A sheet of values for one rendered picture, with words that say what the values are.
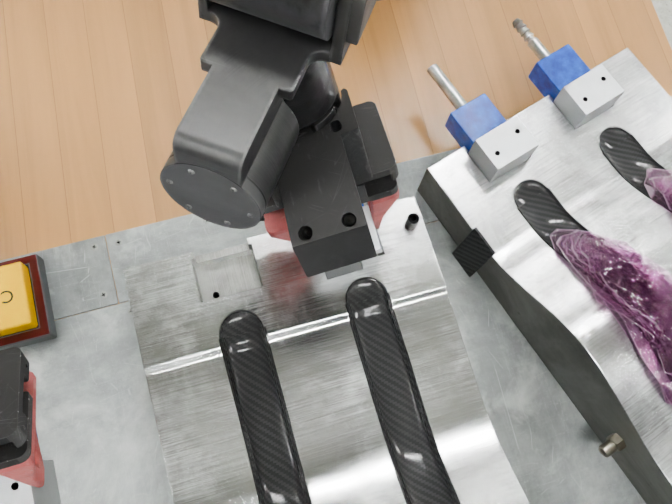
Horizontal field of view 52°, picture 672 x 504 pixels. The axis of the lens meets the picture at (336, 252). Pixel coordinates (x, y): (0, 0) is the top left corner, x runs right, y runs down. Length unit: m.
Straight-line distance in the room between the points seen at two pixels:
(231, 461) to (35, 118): 0.42
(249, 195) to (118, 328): 0.36
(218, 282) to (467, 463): 0.26
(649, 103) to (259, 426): 0.50
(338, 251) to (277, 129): 0.08
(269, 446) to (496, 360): 0.24
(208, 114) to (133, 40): 0.47
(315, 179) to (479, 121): 0.32
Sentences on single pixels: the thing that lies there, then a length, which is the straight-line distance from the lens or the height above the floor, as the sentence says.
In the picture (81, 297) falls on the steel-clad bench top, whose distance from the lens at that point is 0.70.
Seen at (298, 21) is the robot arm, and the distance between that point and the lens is 0.34.
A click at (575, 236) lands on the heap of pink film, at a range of 0.67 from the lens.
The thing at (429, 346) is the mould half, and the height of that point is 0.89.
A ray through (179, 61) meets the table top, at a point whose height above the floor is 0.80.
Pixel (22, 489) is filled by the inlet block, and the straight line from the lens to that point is 0.52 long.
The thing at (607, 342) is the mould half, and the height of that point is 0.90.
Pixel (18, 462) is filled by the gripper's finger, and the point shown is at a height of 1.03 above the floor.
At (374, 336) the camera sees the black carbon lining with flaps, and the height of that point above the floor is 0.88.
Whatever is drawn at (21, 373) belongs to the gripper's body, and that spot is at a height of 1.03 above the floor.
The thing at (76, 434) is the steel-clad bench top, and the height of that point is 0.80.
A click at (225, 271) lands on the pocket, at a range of 0.61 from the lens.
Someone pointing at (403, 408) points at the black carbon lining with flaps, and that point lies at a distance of 0.58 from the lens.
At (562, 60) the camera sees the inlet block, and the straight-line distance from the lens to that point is 0.75.
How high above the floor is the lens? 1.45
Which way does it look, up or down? 72 degrees down
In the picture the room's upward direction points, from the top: 12 degrees clockwise
